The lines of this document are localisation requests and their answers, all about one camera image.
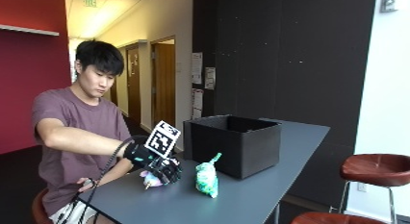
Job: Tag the white marker cube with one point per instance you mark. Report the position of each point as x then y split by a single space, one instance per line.
163 139

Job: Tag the white wall outlet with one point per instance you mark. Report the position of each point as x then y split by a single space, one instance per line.
361 186

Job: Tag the green exit sign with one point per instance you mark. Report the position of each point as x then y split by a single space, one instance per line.
90 1

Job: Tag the black open box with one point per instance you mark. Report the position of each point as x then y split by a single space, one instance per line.
239 144

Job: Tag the white wall shelf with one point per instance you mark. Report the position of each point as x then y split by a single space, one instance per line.
27 29

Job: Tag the white paper notice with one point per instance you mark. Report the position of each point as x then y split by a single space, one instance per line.
198 104
210 78
198 68

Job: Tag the green and white soft toy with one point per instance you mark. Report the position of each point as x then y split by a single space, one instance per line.
207 177

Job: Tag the white wall device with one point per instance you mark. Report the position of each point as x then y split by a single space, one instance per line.
389 2

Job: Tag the the person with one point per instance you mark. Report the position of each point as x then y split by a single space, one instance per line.
76 121

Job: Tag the brown leather bar stool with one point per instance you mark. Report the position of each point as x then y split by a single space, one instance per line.
379 169
39 208
337 218

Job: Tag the pink and purple soft toy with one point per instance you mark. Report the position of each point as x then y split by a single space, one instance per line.
151 180

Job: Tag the wooden door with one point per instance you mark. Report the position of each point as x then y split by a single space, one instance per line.
164 84
134 84

